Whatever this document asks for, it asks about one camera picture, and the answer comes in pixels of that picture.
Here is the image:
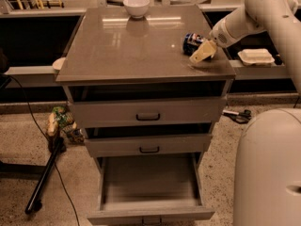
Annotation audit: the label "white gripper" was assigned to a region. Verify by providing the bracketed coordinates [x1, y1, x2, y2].
[189, 19, 234, 63]

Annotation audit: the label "blue pepsi can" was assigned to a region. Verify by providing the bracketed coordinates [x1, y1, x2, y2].
[182, 33, 205, 56]

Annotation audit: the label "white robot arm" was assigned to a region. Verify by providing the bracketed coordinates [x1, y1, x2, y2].
[196, 0, 301, 226]

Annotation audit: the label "grey drawer cabinet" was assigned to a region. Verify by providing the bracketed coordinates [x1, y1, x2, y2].
[55, 5, 237, 226]

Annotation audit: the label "middle grey drawer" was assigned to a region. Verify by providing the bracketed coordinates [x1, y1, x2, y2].
[85, 122, 213, 157]

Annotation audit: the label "grey drawer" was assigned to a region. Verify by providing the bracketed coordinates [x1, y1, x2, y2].
[85, 122, 213, 157]
[87, 153, 214, 226]
[63, 80, 232, 129]

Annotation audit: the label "top grey drawer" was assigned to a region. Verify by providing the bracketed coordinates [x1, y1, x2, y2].
[63, 80, 232, 129]

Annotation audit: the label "bottom grey drawer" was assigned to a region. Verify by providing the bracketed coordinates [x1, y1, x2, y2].
[87, 153, 214, 226]

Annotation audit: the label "white foam takeout container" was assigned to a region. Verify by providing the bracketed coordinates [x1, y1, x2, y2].
[238, 48, 275, 66]

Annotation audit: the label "black scissors on floor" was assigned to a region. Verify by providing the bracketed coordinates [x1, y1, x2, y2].
[222, 109, 251, 124]

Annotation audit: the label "white ceramic bowl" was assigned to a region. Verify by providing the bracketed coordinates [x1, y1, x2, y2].
[123, 0, 150, 19]

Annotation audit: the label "small white plate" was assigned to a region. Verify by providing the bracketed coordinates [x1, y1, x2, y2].
[52, 57, 65, 71]

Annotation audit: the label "green snack bag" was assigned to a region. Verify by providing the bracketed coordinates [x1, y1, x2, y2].
[47, 106, 77, 137]

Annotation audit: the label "black tripod leg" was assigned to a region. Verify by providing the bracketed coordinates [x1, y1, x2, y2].
[24, 137, 63, 215]

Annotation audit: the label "black floor cable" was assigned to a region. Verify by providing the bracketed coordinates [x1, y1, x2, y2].
[0, 73, 81, 226]

